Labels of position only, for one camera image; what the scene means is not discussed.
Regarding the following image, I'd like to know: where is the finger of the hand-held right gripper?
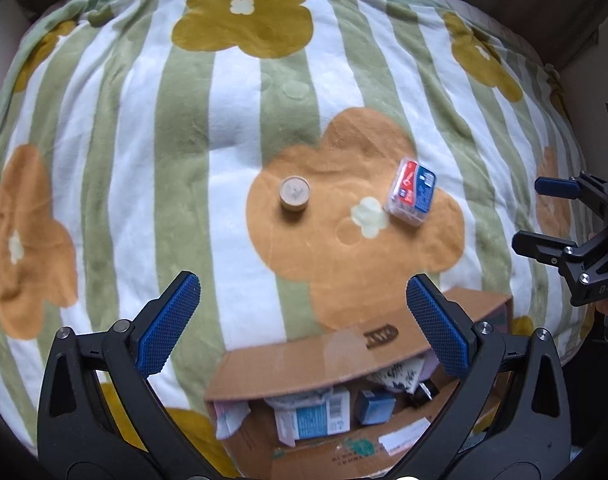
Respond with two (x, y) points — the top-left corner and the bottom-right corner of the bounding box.
(535, 176), (582, 200)
(512, 230), (580, 267)

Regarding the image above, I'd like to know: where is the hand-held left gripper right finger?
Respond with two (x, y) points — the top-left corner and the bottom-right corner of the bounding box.
(406, 274), (572, 480)

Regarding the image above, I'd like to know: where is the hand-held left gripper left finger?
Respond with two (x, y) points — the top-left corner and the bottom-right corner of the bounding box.
(36, 270), (202, 480)

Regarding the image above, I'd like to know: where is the round black jar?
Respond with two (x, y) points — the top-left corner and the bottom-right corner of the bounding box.
(409, 382), (440, 409)

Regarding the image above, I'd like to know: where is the small blue box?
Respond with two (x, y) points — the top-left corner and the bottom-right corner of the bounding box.
(356, 389), (397, 426)

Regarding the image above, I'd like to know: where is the red and blue plastic box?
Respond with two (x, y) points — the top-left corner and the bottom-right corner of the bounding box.
(384, 157), (437, 226)

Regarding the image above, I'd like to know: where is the cardboard box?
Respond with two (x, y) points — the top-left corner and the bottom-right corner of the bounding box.
(205, 287), (515, 479)

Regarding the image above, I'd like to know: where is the blue and white carton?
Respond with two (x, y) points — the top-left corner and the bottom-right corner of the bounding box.
(271, 389), (353, 447)

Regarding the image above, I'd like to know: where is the round wooden jar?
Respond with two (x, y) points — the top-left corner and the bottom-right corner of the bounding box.
(278, 176), (311, 213)

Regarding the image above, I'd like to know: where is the green striped floral blanket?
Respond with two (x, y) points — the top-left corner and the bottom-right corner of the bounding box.
(0, 0), (600, 480)

